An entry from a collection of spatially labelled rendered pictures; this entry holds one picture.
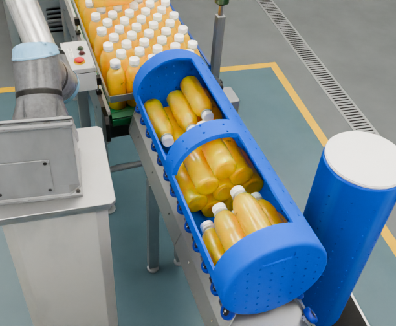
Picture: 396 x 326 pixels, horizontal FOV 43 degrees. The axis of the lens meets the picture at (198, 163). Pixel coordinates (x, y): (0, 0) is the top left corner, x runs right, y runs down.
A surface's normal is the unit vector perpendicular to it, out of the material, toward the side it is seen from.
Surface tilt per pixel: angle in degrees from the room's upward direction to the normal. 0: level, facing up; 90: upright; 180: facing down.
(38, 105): 24
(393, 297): 0
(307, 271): 90
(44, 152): 90
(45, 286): 90
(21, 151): 90
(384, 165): 0
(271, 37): 0
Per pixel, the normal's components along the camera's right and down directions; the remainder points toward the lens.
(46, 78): 0.59, -0.13
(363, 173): 0.06, -0.73
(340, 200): -0.61, 0.52
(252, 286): 0.33, 0.66
